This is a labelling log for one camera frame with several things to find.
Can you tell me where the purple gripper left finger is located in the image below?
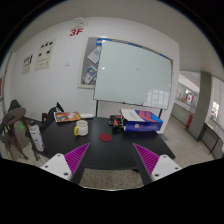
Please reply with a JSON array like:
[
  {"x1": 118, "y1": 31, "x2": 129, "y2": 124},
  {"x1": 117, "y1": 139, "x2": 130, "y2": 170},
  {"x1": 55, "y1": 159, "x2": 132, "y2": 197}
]
[{"x1": 42, "y1": 143, "x2": 90, "y2": 184}]

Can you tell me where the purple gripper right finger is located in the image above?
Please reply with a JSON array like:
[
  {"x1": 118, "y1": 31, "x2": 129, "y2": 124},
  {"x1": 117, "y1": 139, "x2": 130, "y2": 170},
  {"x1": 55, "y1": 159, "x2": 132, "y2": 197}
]
[{"x1": 133, "y1": 143, "x2": 181, "y2": 185}]

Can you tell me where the clear plastic water bottle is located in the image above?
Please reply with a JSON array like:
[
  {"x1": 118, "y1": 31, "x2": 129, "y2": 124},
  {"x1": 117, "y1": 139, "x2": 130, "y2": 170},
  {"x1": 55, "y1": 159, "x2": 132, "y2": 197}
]
[{"x1": 29, "y1": 121, "x2": 44, "y2": 152}]

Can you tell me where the black table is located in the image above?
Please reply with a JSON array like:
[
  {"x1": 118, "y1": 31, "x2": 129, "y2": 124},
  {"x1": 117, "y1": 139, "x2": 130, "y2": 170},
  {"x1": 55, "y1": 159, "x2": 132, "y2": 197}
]
[{"x1": 41, "y1": 117, "x2": 175, "y2": 170}]

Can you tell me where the red round coaster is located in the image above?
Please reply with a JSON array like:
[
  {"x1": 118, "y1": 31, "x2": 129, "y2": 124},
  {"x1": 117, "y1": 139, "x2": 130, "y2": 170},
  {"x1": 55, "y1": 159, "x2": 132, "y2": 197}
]
[{"x1": 99, "y1": 133, "x2": 112, "y2": 142}]

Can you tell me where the blue cardboard box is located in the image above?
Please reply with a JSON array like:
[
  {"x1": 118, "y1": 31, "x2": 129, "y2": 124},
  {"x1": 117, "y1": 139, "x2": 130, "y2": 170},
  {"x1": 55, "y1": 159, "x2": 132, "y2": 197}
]
[{"x1": 121, "y1": 109, "x2": 163, "y2": 132}]

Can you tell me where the colourful book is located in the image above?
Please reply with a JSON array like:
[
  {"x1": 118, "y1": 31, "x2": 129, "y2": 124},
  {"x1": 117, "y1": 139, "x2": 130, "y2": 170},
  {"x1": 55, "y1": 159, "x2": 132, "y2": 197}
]
[{"x1": 54, "y1": 112, "x2": 81, "y2": 123}]

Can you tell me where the white flat box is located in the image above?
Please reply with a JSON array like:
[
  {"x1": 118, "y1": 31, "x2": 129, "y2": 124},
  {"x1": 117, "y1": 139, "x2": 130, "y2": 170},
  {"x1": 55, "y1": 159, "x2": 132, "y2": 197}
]
[{"x1": 80, "y1": 113, "x2": 94, "y2": 119}]

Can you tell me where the black chair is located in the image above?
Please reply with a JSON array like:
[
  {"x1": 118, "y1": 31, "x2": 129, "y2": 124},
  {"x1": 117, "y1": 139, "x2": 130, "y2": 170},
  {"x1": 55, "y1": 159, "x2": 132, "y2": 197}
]
[{"x1": 41, "y1": 103, "x2": 64, "y2": 129}]

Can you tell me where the small black red device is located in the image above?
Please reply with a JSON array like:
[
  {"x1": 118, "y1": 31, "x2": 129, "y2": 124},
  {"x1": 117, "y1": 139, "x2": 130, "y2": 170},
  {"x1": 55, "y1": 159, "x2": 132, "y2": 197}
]
[{"x1": 109, "y1": 115, "x2": 125, "y2": 131}]

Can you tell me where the wooden stool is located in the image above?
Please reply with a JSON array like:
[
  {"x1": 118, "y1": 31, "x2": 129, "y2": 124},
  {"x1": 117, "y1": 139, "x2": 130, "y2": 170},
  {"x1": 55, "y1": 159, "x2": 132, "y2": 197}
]
[{"x1": 1, "y1": 107, "x2": 38, "y2": 162}]

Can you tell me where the large whiteboard on stand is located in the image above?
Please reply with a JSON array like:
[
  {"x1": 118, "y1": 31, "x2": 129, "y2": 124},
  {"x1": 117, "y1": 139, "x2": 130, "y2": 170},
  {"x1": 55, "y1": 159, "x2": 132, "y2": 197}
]
[{"x1": 94, "y1": 40, "x2": 173, "y2": 109}]

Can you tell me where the grey notice board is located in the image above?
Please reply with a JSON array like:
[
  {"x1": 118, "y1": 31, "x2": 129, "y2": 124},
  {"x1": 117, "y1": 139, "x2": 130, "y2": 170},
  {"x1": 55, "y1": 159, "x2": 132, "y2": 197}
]
[{"x1": 78, "y1": 37, "x2": 101, "y2": 89}]

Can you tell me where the white mug yellow handle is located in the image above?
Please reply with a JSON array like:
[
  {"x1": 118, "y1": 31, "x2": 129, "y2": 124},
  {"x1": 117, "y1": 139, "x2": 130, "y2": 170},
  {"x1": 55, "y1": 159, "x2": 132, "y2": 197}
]
[{"x1": 74, "y1": 120, "x2": 88, "y2": 136}]

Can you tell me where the white wall poster left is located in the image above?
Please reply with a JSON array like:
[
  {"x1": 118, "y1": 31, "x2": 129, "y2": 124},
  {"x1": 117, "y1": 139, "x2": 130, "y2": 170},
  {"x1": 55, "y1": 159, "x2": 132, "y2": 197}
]
[{"x1": 22, "y1": 55, "x2": 33, "y2": 74}]

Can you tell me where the white wall poster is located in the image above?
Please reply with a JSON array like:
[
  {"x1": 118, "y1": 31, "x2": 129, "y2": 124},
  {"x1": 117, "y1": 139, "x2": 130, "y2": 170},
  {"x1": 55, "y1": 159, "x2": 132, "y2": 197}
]
[
  {"x1": 35, "y1": 39, "x2": 56, "y2": 70},
  {"x1": 22, "y1": 55, "x2": 33, "y2": 74}
]

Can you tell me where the white wall poster right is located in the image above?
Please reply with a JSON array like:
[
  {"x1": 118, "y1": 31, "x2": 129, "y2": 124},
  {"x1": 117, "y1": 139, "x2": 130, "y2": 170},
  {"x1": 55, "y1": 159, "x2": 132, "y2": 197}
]
[{"x1": 35, "y1": 39, "x2": 56, "y2": 70}]

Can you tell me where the red 3F wall sign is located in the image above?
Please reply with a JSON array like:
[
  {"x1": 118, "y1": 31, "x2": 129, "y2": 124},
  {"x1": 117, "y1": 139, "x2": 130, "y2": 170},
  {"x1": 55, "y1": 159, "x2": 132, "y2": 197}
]
[{"x1": 69, "y1": 28, "x2": 84, "y2": 37}]

